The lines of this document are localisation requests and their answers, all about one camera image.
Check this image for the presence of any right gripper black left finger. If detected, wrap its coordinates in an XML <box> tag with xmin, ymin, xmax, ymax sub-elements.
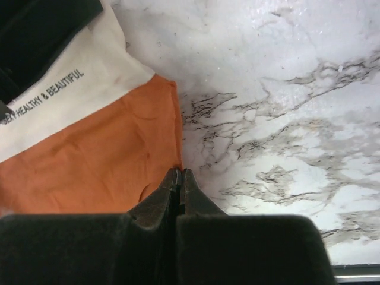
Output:
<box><xmin>1</xmin><ymin>169</ymin><xmax>182</xmax><ymax>284</ymax></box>

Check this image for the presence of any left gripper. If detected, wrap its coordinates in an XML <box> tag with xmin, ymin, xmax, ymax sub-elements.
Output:
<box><xmin>1</xmin><ymin>0</ymin><xmax>103</xmax><ymax>104</ymax></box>

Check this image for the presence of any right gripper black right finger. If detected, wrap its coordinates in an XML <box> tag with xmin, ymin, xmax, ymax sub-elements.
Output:
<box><xmin>176</xmin><ymin>169</ymin><xmax>335</xmax><ymax>284</ymax></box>

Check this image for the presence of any rust brown underwear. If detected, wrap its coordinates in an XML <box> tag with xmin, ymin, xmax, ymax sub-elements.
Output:
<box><xmin>1</xmin><ymin>1</ymin><xmax>182</xmax><ymax>216</ymax></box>

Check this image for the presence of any aluminium extrusion rail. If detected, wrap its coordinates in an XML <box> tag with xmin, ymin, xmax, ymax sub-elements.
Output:
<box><xmin>332</xmin><ymin>264</ymin><xmax>380</xmax><ymax>285</ymax></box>

